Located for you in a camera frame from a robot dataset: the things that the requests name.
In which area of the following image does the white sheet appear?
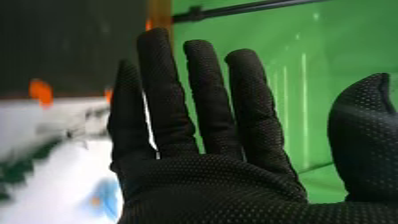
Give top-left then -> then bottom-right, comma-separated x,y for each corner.
0,97 -> 160,224

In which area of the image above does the bunch of green sprigs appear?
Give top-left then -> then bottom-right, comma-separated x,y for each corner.
0,138 -> 64,201

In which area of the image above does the dark mat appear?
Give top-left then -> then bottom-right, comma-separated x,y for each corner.
0,0 -> 151,100

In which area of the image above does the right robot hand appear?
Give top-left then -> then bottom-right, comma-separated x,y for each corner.
106,27 -> 398,224

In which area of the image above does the black stand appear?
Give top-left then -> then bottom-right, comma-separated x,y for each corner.
170,0 -> 328,24

